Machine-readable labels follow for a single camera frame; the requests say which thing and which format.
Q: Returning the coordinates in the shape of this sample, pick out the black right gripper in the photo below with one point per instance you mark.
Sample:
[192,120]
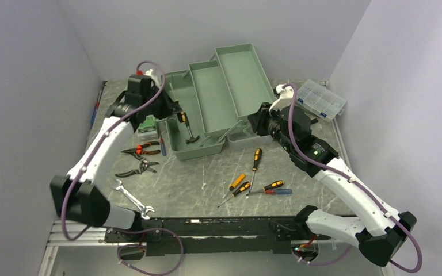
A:
[258,119]

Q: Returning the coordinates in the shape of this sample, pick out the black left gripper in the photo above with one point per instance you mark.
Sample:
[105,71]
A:
[170,107]

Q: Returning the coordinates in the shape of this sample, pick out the yellow black handle hammer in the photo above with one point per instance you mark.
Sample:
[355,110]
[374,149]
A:
[188,127]

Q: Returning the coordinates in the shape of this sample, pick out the green toolbox base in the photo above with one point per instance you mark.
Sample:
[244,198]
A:
[181,89]

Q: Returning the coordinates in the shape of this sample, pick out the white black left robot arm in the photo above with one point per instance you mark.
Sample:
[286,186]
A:
[75,194]

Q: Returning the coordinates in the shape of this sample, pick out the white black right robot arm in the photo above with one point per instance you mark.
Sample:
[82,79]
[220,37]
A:
[377,230]

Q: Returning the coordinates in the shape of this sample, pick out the long yellow black screwdriver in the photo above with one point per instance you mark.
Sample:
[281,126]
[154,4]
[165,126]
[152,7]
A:
[257,159]

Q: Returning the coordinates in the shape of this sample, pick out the green middle toolbox tray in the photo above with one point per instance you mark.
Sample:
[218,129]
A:
[215,102]

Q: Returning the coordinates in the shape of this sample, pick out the green toolbox tray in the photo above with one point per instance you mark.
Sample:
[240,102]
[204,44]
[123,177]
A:
[246,78]
[215,102]

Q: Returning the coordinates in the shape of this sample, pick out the green label screwdriver bit box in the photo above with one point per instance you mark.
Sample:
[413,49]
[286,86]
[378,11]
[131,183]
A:
[148,129]

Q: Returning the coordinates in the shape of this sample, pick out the green top toolbox tray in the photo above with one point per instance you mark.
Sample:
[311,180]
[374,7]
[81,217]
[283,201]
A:
[246,78]

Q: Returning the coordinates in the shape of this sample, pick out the blue red small screwdriver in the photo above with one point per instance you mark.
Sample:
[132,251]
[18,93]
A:
[162,144]

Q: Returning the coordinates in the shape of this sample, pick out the orange black needle-nose pliers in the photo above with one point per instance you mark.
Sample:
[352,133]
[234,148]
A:
[141,149]

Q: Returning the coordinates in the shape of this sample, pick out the clear compartment organizer box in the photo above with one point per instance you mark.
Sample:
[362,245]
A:
[320,101]

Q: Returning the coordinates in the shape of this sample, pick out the yellow black stubby screwdriver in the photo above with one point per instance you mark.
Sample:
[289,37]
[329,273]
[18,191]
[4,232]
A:
[265,189]

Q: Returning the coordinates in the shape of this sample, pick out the black yellow pliers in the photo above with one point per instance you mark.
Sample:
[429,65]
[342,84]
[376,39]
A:
[144,166]

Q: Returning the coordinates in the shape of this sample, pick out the yellow black medium screwdriver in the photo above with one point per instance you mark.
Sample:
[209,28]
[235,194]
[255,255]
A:
[240,189]

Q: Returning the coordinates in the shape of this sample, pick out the blue red long screwdriver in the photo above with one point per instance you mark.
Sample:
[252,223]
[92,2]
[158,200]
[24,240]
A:
[272,192]

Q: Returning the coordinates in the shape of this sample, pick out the short yellow screwdriver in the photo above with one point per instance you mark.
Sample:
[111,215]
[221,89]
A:
[234,185]

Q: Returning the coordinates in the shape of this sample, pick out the large silver open-end wrench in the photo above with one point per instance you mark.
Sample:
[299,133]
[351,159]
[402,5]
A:
[144,210]

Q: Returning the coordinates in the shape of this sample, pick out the red blue tool at wall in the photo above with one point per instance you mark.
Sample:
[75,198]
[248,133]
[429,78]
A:
[95,109]

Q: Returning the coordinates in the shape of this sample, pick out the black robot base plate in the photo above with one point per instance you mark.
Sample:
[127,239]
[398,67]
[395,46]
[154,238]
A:
[172,246]

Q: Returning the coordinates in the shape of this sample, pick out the aluminium frame rail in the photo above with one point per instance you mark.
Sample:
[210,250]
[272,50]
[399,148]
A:
[72,234]

